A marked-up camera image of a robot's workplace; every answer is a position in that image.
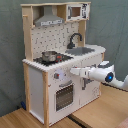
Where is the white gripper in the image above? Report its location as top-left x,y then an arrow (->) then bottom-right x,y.
70,67 -> 92,79

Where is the white oven door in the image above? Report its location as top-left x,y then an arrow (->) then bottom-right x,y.
49,78 -> 80,125

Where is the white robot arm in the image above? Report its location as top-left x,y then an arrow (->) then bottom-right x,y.
70,61 -> 128,92

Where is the wooden toy kitchen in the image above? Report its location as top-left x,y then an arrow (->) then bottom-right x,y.
22,2 -> 105,127

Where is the grey toy sink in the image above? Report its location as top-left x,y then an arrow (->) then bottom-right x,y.
66,47 -> 94,56

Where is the red left stove knob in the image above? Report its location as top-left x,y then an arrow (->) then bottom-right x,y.
54,73 -> 60,79

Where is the black toy stovetop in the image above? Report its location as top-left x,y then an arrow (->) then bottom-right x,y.
35,54 -> 71,66

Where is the white cabinet door with dispenser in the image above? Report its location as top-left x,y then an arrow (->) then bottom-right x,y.
79,55 -> 103,107

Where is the black toy faucet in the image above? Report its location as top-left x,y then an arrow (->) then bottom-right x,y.
66,32 -> 83,50

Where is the small metal pot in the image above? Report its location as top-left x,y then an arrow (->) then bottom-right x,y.
42,51 -> 57,62

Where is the grey range hood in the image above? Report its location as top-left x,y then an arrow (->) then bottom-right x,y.
35,5 -> 64,27

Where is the toy microwave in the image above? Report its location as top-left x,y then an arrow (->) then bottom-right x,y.
66,3 -> 90,21

